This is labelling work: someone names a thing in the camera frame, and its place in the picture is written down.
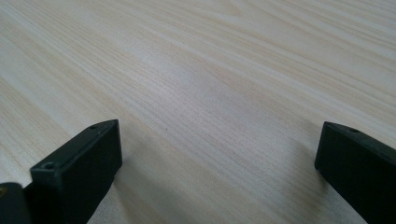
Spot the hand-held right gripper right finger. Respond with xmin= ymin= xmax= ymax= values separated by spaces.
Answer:
xmin=314 ymin=121 xmax=396 ymax=224

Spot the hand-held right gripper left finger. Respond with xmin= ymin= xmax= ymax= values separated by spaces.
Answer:
xmin=22 ymin=119 xmax=123 ymax=224

